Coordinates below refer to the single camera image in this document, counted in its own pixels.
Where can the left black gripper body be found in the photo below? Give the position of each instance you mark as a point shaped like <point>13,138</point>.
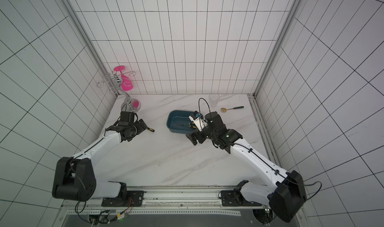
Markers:
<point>133,132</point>

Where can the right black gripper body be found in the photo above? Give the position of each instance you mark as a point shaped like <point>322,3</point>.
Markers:
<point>195,135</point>

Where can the left arm base wiring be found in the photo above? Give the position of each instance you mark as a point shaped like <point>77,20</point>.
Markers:
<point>117,215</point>

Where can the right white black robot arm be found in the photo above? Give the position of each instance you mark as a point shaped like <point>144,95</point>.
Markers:
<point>264,173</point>

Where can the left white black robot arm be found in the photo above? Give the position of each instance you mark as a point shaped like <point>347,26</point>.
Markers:
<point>75,178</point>

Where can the teal plastic storage box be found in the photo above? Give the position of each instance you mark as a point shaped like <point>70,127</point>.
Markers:
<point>179,122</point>

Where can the chrome cup holder stand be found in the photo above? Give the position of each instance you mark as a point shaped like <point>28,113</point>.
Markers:
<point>121,83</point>

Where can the clear drinking glass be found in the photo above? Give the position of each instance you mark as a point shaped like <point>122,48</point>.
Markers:
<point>214,100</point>

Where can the pink disc on stand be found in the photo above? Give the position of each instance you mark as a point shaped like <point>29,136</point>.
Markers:
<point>119,69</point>

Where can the gold spoon dark handle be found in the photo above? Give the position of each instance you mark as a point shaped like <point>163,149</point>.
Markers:
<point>224,110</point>

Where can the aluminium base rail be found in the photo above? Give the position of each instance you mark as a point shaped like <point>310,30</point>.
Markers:
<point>191,198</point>

